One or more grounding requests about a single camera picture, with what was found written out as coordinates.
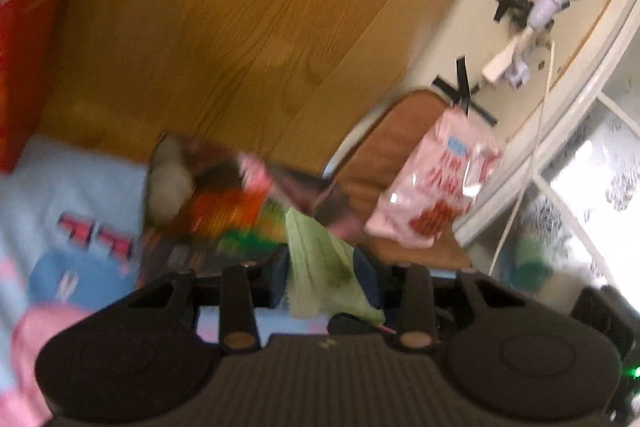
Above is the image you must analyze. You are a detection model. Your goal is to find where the light green snack packet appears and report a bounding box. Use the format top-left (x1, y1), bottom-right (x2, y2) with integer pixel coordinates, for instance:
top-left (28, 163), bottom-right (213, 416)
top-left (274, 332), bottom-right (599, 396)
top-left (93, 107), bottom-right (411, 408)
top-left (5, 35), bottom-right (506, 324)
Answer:
top-left (285, 208), bottom-right (385, 325)

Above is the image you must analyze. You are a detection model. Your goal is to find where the red spicy snack packet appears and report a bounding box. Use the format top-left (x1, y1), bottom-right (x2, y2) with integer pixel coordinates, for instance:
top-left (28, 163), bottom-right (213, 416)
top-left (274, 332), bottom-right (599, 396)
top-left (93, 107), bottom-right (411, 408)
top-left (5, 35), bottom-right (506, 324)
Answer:
top-left (184, 146), bottom-right (271, 243)

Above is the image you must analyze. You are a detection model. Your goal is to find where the white plastic jelly cup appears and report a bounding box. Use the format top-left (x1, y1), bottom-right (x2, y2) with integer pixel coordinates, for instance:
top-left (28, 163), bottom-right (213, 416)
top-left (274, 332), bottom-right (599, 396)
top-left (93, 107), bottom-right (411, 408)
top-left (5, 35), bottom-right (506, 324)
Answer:
top-left (146, 135), bottom-right (195, 225)

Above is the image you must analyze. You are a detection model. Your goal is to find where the pink UHA candy box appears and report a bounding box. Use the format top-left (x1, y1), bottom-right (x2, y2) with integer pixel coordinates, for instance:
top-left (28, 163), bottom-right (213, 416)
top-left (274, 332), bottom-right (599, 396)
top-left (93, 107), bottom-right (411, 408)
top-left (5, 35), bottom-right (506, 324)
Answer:
top-left (236, 152), bottom-right (273, 200)

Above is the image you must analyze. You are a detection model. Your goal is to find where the black cardboard storage box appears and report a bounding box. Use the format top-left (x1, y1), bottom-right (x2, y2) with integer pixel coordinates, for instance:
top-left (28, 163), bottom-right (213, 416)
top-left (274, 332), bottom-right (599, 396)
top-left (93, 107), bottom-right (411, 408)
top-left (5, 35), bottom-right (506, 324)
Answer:
top-left (141, 134), bottom-right (362, 279)

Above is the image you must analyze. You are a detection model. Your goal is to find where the pink twisted-dough snack bag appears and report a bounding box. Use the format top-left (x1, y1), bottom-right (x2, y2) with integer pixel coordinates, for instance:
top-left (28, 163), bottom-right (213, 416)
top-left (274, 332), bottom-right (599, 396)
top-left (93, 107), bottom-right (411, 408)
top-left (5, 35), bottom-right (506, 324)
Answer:
top-left (364, 107), bottom-right (503, 248)

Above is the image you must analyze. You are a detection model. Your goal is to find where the brown seat cushion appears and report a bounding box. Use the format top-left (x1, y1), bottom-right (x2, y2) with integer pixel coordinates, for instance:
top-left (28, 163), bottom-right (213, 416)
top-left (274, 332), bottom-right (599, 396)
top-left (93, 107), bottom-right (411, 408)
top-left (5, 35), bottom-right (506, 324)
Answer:
top-left (333, 90), bottom-right (471, 271)

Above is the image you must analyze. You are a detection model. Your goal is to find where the Peppa Pig bed sheet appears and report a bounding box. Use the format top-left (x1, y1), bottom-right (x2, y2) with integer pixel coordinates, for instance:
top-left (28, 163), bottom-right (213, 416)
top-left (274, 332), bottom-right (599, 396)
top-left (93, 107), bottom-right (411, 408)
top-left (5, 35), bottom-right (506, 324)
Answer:
top-left (1, 139), bottom-right (326, 426)

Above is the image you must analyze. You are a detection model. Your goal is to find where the wooden headboard panel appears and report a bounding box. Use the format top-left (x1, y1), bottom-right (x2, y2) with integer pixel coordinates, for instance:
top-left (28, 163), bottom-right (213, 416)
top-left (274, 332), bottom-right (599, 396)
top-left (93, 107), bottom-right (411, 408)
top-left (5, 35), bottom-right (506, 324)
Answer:
top-left (40, 0), bottom-right (454, 172)

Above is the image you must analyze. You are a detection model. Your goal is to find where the red gift bag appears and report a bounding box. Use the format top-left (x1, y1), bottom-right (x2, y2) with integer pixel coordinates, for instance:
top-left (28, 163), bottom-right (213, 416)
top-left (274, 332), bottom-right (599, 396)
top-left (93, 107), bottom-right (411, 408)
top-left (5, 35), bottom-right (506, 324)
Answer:
top-left (1, 0), bottom-right (60, 173)

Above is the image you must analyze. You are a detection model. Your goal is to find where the white wall charger plug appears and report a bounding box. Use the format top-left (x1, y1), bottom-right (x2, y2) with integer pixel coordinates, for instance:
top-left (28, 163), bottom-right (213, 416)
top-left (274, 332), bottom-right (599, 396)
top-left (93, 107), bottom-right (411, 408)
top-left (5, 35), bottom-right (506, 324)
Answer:
top-left (482, 27), bottom-right (539, 90)

